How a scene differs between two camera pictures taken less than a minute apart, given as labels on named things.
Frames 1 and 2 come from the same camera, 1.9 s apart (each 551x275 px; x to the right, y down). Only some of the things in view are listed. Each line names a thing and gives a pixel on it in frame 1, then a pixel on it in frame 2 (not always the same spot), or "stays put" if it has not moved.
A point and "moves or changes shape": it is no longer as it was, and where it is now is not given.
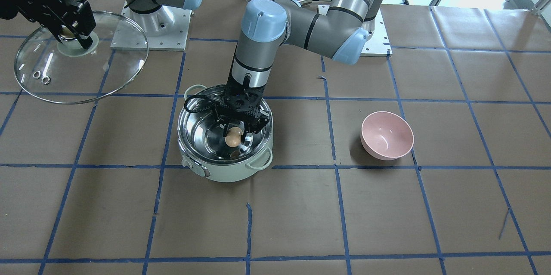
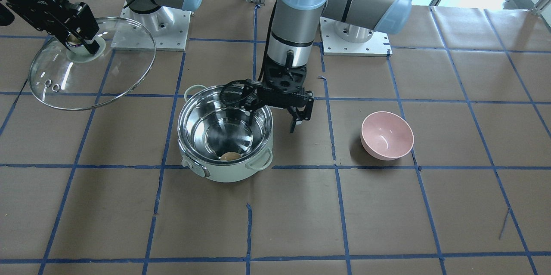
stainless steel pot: (203, 146) stays put
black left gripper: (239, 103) -> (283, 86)
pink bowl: (386, 136) stays put
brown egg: (233, 137) -> (230, 156)
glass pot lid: (68, 70) moves or changes shape
